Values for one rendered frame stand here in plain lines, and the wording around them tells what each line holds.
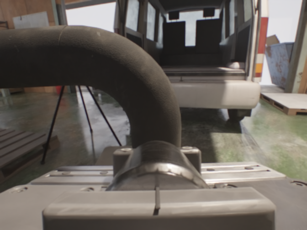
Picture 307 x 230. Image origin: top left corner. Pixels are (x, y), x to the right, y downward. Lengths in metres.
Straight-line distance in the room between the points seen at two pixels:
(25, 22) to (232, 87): 5.34
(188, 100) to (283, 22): 4.69
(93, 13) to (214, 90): 5.61
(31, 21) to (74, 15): 1.87
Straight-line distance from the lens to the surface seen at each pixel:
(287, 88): 4.08
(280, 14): 5.92
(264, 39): 1.76
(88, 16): 6.72
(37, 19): 5.49
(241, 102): 1.66
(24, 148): 1.63
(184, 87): 1.56
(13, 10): 6.17
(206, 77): 1.72
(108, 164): 0.97
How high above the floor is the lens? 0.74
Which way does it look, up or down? 19 degrees down
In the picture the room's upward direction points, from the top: 2 degrees counter-clockwise
